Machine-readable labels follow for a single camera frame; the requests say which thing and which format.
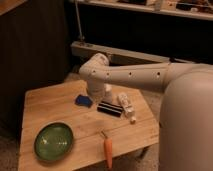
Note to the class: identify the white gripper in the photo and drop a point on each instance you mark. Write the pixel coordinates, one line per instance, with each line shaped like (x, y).
(96, 90)

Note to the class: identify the green ceramic bowl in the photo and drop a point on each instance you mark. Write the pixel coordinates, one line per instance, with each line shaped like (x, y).
(53, 142)

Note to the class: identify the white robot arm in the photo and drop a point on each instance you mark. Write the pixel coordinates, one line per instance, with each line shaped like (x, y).
(185, 111)

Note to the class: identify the blue sponge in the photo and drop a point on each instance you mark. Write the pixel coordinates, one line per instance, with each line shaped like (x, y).
(83, 101)

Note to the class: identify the black striped box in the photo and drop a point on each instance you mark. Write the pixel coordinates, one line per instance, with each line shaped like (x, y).
(111, 109)

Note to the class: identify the white plastic bottle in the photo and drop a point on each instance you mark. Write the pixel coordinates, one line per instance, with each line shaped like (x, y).
(127, 106)

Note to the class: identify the metal vertical pole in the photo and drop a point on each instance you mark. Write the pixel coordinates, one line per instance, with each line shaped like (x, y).
(81, 36)

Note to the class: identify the orange carrot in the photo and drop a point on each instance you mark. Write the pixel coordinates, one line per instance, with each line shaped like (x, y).
(108, 150)

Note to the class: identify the upper shelf with items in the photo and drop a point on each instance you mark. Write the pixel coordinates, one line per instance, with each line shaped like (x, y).
(164, 7)

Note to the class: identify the grey metal shelf rail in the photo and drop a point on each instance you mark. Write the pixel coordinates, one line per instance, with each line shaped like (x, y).
(119, 56)

